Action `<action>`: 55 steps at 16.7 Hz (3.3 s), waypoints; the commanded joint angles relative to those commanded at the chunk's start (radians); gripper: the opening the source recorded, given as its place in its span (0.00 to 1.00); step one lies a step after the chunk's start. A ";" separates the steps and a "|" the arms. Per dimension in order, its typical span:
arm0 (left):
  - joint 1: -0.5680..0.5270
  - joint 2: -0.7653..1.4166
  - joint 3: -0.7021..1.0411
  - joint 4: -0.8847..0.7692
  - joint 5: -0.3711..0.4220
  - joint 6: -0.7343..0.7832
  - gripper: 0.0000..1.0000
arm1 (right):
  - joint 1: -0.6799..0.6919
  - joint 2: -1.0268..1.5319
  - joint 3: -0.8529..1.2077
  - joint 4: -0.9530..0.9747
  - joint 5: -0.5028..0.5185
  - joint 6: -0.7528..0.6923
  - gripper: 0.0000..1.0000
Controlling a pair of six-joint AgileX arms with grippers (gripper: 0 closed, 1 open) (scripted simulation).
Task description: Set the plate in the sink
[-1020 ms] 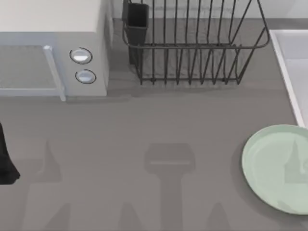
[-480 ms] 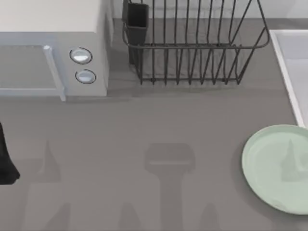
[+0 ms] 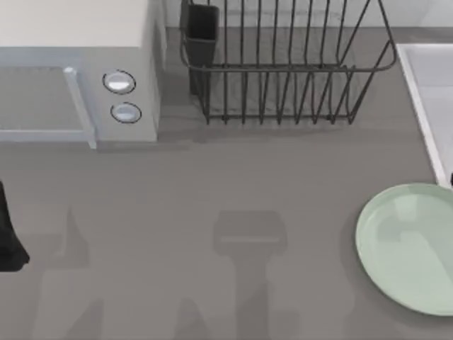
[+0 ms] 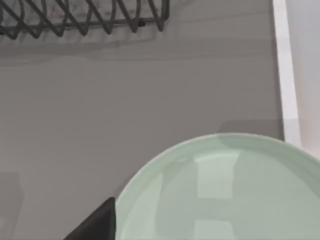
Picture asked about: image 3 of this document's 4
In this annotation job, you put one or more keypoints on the black cutlery holder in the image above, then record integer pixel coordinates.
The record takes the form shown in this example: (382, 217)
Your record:
(200, 42)

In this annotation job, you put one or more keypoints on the pale green plate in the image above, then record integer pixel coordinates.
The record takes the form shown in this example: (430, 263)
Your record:
(407, 255)

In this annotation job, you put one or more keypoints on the small silver microwave knob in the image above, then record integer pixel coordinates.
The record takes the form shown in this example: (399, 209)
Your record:
(126, 112)

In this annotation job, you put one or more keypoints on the pale microwave oven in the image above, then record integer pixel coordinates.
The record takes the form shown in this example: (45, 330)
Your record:
(134, 42)

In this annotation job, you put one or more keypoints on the microwave oven door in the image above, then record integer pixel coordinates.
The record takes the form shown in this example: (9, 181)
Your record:
(39, 99)

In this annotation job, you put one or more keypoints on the white sink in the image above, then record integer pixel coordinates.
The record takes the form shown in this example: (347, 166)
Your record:
(430, 88)

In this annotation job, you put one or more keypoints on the large silver microwave knob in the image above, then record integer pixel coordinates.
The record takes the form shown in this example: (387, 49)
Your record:
(119, 81)

